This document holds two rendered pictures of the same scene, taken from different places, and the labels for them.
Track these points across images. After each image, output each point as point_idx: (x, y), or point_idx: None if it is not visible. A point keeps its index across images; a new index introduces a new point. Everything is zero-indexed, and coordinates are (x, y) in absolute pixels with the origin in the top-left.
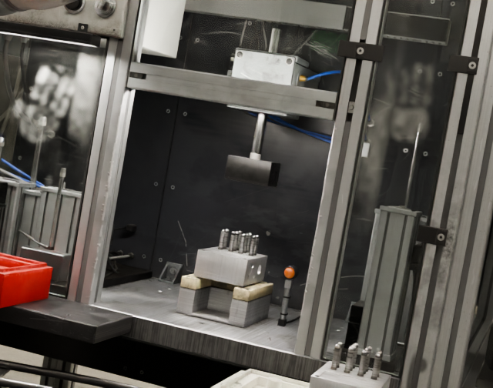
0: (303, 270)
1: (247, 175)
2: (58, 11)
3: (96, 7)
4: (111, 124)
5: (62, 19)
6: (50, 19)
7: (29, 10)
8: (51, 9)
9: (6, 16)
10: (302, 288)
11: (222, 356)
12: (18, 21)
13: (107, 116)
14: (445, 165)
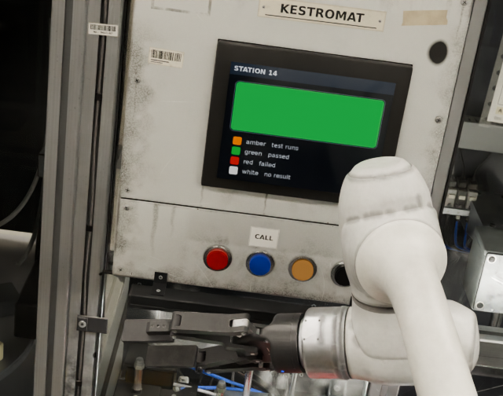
0: (480, 379)
1: (489, 370)
2: (323, 284)
3: None
4: (388, 393)
5: (327, 291)
6: (311, 291)
7: (282, 280)
8: (313, 280)
9: (250, 287)
10: (479, 394)
11: None
12: (267, 292)
13: (383, 386)
14: None
